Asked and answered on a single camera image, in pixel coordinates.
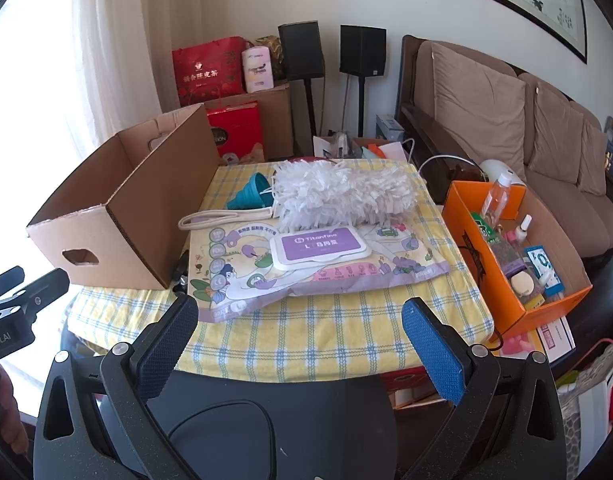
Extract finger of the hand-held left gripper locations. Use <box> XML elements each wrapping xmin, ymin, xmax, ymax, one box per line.
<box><xmin>0</xmin><ymin>268</ymin><xmax>70</xmax><ymax>323</ymax></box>
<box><xmin>0</xmin><ymin>266</ymin><xmax>26</xmax><ymax>303</ymax></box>

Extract white curtain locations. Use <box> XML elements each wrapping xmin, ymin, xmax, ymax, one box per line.
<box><xmin>71</xmin><ymin>0</ymin><xmax>163</xmax><ymax>136</ymax></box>

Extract white rounded appliance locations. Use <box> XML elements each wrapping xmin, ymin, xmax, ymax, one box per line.
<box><xmin>481</xmin><ymin>159</ymin><xmax>528</xmax><ymax>186</ymax></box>

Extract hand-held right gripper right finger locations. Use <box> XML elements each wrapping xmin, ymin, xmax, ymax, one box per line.
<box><xmin>401</xmin><ymin>297</ymin><xmax>567</xmax><ymax>480</ymax></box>

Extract brown cardboard carton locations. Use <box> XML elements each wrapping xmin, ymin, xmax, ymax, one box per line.
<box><xmin>206</xmin><ymin>82</ymin><xmax>294</xmax><ymax>161</ymax></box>

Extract cardboard box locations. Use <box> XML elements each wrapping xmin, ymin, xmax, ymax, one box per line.
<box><xmin>26</xmin><ymin>102</ymin><xmax>222</xmax><ymax>291</ymax></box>

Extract pink plastic item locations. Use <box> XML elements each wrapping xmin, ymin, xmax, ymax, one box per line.
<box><xmin>500</xmin><ymin>335</ymin><xmax>543</xmax><ymax>359</ymax></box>

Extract purple wet wipes pack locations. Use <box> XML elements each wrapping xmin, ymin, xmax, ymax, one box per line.
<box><xmin>189</xmin><ymin>220</ymin><xmax>452</xmax><ymax>323</ymax></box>

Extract orange box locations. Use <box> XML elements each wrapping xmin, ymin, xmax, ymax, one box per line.
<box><xmin>441</xmin><ymin>180</ymin><xmax>593</xmax><ymax>336</ymax></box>

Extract clear plastic bottle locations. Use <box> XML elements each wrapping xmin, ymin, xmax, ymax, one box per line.
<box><xmin>481</xmin><ymin>172</ymin><xmax>512</xmax><ymax>222</ymax></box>

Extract black speaker on stand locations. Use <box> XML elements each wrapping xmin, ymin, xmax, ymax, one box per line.
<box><xmin>279</xmin><ymin>22</ymin><xmax>326</xmax><ymax>161</ymax></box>
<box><xmin>339</xmin><ymin>25</ymin><xmax>387</xmax><ymax>136</ymax></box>

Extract green packet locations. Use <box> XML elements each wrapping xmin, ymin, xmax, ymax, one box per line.
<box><xmin>471</xmin><ymin>212</ymin><xmax>498</xmax><ymax>244</ymax></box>

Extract person's left hand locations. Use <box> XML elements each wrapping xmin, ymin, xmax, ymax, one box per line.
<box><xmin>0</xmin><ymin>366</ymin><xmax>30</xmax><ymax>456</ymax></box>

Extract small white blue box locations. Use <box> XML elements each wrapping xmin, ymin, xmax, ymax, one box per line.
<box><xmin>376</xmin><ymin>114</ymin><xmax>405</xmax><ymax>142</ymax></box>

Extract blue white small carton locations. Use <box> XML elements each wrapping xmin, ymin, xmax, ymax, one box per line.
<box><xmin>523</xmin><ymin>245</ymin><xmax>567</xmax><ymax>298</ymax></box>

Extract open box with papers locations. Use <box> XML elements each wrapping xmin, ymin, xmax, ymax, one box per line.
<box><xmin>313</xmin><ymin>132</ymin><xmax>412</xmax><ymax>163</ymax></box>

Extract white fluffy duster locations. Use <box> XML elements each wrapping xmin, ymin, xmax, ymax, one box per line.
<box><xmin>179</xmin><ymin>159</ymin><xmax>419</xmax><ymax>233</ymax></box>

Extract dark plastic stool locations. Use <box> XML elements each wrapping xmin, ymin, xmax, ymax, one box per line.
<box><xmin>99</xmin><ymin>370</ymin><xmax>398</xmax><ymax>480</ymax></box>

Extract pink white tissue pack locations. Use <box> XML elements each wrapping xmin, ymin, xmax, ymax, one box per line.
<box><xmin>242</xmin><ymin>47</ymin><xmax>275</xmax><ymax>93</ymax></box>

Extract red gift bag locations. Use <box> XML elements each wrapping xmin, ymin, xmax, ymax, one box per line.
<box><xmin>172</xmin><ymin>36</ymin><xmax>247</xmax><ymax>107</ymax></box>

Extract red chocolate box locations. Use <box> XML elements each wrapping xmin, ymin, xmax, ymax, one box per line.
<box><xmin>205</xmin><ymin>101</ymin><xmax>265</xmax><ymax>163</ymax></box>

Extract yellow plaid tablecloth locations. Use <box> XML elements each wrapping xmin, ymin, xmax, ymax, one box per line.
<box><xmin>66</xmin><ymin>157</ymin><xmax>494</xmax><ymax>376</ymax></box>

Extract teal collapsible funnel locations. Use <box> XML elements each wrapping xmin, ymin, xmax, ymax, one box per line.
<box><xmin>226</xmin><ymin>172</ymin><xmax>275</xmax><ymax>211</ymax></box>

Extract brown sofa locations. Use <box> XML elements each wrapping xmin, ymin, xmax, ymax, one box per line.
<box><xmin>401</xmin><ymin>35</ymin><xmax>613</xmax><ymax>261</ymax></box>

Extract white cable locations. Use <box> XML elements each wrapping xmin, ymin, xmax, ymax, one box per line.
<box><xmin>406</xmin><ymin>139</ymin><xmax>483</xmax><ymax>177</ymax></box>

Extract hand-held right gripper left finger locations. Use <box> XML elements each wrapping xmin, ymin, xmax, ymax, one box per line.
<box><xmin>34</xmin><ymin>294</ymin><xmax>200</xmax><ymax>480</ymax></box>

